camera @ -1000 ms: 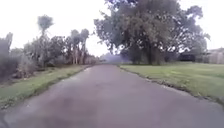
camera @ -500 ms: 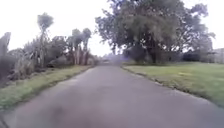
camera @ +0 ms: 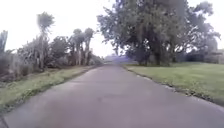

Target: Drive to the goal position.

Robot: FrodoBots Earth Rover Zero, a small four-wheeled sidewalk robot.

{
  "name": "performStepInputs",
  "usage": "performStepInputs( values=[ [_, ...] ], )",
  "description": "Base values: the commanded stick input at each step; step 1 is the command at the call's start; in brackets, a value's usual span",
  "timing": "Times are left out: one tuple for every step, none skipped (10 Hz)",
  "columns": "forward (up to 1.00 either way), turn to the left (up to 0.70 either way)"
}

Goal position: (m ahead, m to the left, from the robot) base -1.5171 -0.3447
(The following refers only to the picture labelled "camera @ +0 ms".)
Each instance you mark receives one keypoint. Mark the grass lawn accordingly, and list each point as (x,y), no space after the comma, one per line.
(186,76)

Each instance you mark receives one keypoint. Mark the grey asphalt path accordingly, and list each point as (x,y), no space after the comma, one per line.
(111,100)

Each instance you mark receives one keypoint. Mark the large dark green tree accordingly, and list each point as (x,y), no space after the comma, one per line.
(160,30)

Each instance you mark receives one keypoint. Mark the row of trees and bushes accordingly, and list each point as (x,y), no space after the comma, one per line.
(43,50)

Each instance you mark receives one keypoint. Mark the grass verge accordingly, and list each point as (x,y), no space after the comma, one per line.
(30,85)

